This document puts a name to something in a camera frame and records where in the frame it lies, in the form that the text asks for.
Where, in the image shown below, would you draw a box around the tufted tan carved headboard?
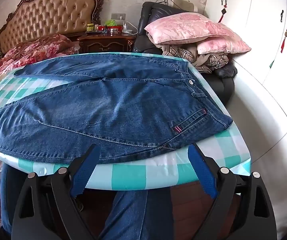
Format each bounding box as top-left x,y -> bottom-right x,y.
0,0 -> 105,55

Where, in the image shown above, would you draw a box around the beige plaid blanket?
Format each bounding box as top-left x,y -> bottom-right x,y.
161,44 -> 230,74

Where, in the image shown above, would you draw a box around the small pink floral pillow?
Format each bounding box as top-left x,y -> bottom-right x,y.
196,35 -> 252,55

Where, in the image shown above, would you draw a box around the black leather chair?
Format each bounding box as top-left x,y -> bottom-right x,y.
133,1 -> 236,103

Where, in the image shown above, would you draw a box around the dark wooden nightstand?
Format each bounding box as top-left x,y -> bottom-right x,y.
77,32 -> 137,54

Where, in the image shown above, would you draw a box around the red floral blanket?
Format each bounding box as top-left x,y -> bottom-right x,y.
0,34 -> 80,85

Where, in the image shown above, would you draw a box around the clothes hanger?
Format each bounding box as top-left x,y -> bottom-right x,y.
156,0 -> 184,8

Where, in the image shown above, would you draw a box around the dark cloth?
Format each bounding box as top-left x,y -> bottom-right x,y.
213,62 -> 238,78

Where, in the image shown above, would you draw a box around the person's denim-clad leg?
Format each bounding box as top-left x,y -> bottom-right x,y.
0,164 -> 18,234
104,187 -> 171,240

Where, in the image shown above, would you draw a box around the white wardrobe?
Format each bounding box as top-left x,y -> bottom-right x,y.
203,0 -> 287,160

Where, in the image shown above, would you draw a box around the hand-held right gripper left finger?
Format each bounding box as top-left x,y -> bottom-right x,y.
11,144 -> 101,240

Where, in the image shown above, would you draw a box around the red tassel ornament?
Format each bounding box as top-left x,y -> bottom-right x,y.
280,21 -> 287,53
218,4 -> 227,23

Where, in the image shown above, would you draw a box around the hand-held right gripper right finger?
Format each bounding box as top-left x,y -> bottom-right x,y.
188,144 -> 277,240

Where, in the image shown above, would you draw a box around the large pink floral pillow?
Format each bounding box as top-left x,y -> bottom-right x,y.
144,12 -> 236,45

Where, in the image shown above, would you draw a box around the blue denim pants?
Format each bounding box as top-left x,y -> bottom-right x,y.
0,54 -> 234,164

